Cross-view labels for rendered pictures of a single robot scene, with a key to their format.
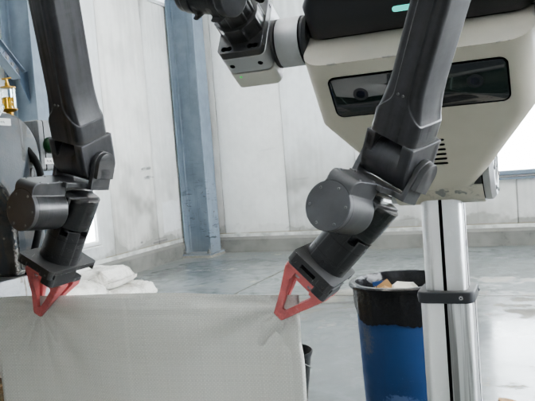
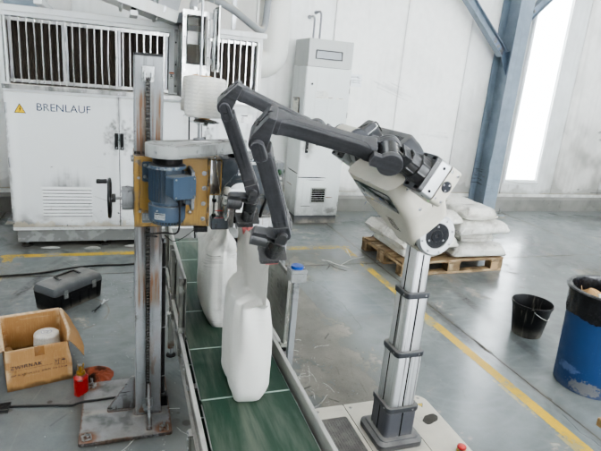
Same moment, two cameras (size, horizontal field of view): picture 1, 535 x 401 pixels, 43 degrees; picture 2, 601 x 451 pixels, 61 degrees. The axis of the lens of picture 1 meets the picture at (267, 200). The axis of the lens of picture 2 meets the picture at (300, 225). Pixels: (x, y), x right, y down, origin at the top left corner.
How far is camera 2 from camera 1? 154 cm
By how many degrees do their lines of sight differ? 49
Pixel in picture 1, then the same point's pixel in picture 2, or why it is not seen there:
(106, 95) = (582, 70)
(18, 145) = not seen: hidden behind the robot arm
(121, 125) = (589, 94)
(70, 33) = (239, 153)
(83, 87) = (245, 168)
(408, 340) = (584, 331)
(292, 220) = not seen: outside the picture
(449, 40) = (273, 199)
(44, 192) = (232, 198)
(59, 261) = (242, 219)
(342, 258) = (268, 253)
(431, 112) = (277, 218)
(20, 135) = not seen: hidden behind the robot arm
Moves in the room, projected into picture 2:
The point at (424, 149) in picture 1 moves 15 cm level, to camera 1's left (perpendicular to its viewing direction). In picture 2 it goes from (279, 229) to (253, 217)
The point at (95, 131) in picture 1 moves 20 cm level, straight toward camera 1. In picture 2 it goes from (249, 182) to (215, 189)
